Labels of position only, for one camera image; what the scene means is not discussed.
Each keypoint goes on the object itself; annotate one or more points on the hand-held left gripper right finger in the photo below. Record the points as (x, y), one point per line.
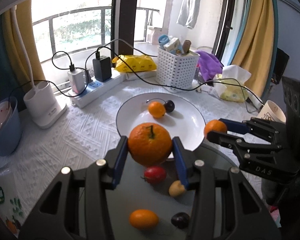
(180, 163)

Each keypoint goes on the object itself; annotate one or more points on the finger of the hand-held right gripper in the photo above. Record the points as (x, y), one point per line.
(233, 125)
(225, 139)

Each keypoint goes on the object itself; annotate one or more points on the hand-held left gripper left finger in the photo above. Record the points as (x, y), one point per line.
(120, 160)

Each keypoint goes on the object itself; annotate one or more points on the small tan round fruit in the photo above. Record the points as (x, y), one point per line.
(176, 189)

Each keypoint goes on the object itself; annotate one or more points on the red tomato with stem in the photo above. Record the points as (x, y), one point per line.
(155, 174)

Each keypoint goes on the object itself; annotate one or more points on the white round plate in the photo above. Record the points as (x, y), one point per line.
(185, 130)

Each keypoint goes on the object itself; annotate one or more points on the large orange with stem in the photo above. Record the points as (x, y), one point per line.
(150, 145)

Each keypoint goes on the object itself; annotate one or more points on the dark round glass tray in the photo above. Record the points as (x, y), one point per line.
(150, 200)

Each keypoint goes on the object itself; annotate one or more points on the dark cherry with stem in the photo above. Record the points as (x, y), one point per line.
(169, 106)
(180, 220)

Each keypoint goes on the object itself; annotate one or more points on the oval orange kumquat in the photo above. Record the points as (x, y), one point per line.
(143, 219)

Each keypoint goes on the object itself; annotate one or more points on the printed paper cup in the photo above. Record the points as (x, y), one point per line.
(272, 111)

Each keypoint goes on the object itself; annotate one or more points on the yellow-green tissue pack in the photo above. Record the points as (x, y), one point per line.
(233, 92)

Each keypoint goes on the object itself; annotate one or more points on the white embossed tablecloth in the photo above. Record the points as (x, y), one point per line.
(77, 135)

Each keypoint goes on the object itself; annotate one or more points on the small round orange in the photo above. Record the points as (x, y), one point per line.
(156, 110)

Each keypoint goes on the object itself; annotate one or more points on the purple cloth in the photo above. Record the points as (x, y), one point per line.
(210, 65)

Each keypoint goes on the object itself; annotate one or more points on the white power strip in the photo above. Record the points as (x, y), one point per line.
(100, 90)

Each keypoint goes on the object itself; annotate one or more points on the white perforated plastic basket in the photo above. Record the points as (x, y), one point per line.
(175, 70)

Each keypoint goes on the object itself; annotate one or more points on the yellow curtain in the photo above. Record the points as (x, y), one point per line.
(22, 42)
(257, 42)

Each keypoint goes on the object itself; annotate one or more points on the silver charger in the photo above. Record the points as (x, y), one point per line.
(76, 80)

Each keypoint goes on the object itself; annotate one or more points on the white desk lamp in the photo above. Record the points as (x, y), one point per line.
(45, 107)

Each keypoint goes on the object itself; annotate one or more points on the brown wooden tool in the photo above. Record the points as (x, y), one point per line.
(186, 46)

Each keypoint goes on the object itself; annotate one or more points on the black charger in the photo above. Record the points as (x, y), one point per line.
(102, 67)

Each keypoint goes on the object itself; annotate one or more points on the yellow snack packet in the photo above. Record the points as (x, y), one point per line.
(135, 63)

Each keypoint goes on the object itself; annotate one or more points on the printed white carton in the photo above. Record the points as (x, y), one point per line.
(173, 45)

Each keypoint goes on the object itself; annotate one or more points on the blue rolled packet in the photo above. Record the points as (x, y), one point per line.
(163, 40)

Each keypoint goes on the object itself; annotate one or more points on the blue plastic bowl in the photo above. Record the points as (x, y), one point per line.
(7, 140)

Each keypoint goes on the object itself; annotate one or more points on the white box on balcony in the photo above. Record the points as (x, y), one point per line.
(153, 35)

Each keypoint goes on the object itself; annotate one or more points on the clear plastic printed bag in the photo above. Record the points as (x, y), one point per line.
(2, 192)

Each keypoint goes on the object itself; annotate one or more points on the hanging grey garment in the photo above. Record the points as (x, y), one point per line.
(190, 7)

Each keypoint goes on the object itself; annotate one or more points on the black balcony railing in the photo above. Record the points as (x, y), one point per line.
(105, 25)

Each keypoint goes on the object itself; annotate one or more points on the dark teal curtain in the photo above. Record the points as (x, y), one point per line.
(0, 62)

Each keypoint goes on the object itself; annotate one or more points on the dark window frame post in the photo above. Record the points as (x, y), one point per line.
(125, 17)

